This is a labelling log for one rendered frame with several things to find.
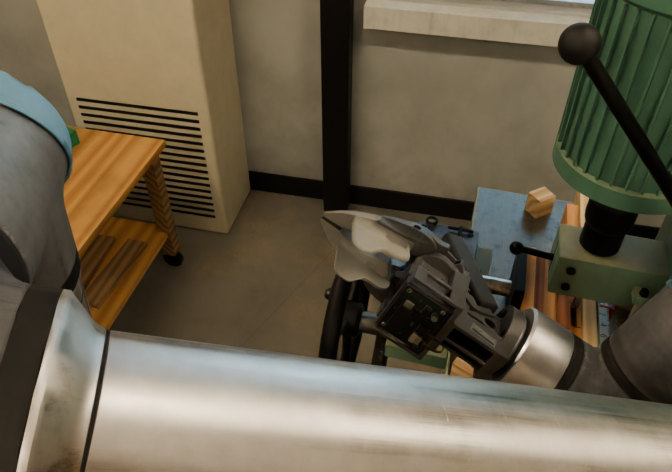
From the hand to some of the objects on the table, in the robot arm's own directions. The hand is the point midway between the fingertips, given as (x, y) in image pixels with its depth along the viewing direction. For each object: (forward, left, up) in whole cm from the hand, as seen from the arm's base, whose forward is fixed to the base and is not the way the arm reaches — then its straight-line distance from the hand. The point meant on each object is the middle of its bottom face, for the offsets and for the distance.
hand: (336, 220), depth 63 cm
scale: (+13, -38, -28) cm, 49 cm away
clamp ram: (+17, -23, -32) cm, 44 cm away
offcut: (+40, -36, -33) cm, 63 cm away
